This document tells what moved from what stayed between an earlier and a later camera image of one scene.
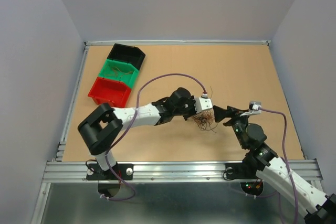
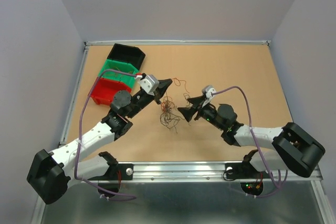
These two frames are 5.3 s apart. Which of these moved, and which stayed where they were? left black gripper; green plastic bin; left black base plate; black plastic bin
Moved: left black gripper
Stayed: black plastic bin; green plastic bin; left black base plate
